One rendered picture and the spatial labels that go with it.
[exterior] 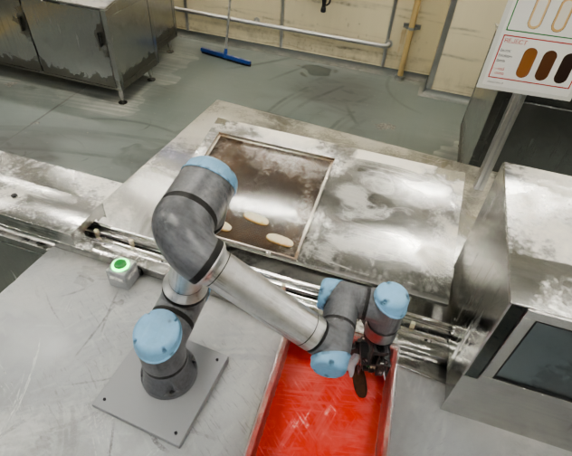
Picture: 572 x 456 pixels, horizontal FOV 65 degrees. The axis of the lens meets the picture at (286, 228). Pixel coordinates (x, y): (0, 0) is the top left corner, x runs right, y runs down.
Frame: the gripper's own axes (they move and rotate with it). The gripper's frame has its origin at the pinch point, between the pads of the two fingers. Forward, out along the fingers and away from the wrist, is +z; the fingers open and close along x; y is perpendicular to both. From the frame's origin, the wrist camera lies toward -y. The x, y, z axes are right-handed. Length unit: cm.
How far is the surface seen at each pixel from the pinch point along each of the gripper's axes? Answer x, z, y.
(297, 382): -17.5, 8.2, 1.8
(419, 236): 22, -2, -51
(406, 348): 14.1, 4.9, -9.8
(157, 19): -163, 51, -373
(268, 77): -55, 93, -358
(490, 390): 29.4, -7.8, 7.9
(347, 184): -3, -4, -74
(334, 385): -7.0, 8.2, 2.0
